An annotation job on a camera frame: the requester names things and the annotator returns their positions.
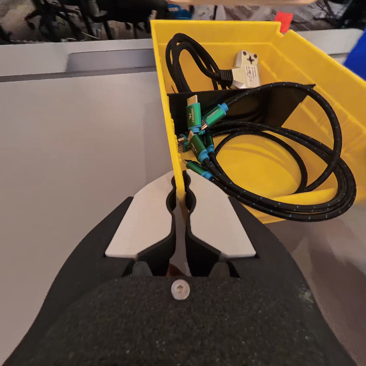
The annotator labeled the grey desk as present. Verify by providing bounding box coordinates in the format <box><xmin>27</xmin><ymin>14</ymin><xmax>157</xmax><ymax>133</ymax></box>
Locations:
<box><xmin>0</xmin><ymin>29</ymin><xmax>366</xmax><ymax>364</ymax></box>

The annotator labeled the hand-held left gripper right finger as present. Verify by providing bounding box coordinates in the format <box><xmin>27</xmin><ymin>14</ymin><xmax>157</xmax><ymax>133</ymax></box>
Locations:
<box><xmin>182</xmin><ymin>170</ymin><xmax>257</xmax><ymax>277</ymax></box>

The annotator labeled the blue plastic bin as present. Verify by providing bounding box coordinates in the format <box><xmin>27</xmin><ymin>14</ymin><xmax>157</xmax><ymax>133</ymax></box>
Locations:
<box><xmin>344</xmin><ymin>34</ymin><xmax>366</xmax><ymax>82</ymax></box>

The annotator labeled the silver adapter with braided cable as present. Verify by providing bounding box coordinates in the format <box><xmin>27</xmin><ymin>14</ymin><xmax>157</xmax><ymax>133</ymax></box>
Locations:
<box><xmin>165</xmin><ymin>32</ymin><xmax>262</xmax><ymax>93</ymax></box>

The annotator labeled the yellow plastic bin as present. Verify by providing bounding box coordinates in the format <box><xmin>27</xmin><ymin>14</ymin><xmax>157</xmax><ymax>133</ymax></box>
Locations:
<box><xmin>150</xmin><ymin>19</ymin><xmax>366</xmax><ymax>224</ymax></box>

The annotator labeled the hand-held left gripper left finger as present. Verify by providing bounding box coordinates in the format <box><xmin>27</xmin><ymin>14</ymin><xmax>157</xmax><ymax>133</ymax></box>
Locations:
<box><xmin>105</xmin><ymin>171</ymin><xmax>177</xmax><ymax>277</ymax></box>

